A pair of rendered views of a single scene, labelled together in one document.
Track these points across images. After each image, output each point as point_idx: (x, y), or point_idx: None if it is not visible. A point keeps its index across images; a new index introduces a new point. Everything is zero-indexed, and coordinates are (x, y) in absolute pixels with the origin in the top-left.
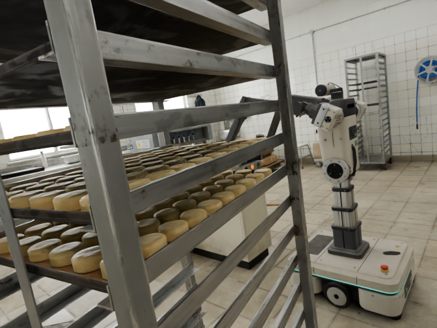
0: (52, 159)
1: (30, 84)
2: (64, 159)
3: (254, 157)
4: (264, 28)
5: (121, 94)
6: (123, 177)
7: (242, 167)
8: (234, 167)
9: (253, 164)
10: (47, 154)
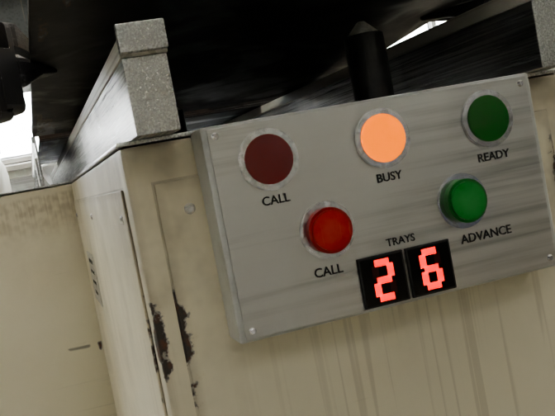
0: (30, 176)
1: None
2: (42, 172)
3: (490, 58)
4: None
5: None
6: None
7: (201, 136)
8: (127, 138)
9: (398, 116)
10: (23, 159)
